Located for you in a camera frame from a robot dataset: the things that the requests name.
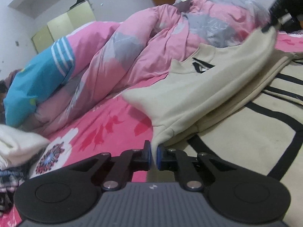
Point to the pink floral blanket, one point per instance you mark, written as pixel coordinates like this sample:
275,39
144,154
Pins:
106,113

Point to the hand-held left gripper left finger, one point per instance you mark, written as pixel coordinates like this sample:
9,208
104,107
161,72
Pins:
148,155

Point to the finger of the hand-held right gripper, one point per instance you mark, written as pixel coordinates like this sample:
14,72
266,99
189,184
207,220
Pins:
269,28

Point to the plaid cloth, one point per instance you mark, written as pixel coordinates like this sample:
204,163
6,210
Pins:
11,184

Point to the white folded cloth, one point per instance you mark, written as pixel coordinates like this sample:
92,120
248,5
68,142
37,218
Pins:
19,144

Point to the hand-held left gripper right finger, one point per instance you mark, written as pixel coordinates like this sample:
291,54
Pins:
159,158

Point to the yellow-green cabinet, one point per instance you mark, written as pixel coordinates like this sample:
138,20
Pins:
64,26

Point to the pink grey floral duvet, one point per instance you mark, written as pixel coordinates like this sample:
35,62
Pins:
146,52

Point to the beige jacket with black trim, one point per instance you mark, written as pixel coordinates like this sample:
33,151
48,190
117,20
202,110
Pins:
213,89

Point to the dark brown plush toy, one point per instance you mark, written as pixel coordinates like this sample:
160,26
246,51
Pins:
7,85

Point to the blue pillow with white stripes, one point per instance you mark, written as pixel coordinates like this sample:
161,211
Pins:
35,82

